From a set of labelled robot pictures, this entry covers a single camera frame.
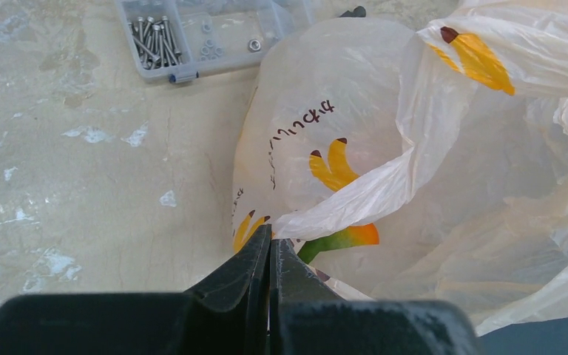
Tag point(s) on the clear plastic screw organizer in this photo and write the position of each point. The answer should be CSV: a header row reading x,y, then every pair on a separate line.
x,y
181,41

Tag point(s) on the orange plastic bag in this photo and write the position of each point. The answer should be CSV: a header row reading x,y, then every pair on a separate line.
x,y
452,140

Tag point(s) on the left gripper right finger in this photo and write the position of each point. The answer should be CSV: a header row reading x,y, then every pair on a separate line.
x,y
307,317

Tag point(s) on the green orange fake mango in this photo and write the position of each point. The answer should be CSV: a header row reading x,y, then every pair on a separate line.
x,y
352,236

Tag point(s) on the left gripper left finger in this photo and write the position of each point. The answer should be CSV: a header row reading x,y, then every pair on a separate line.
x,y
225,313

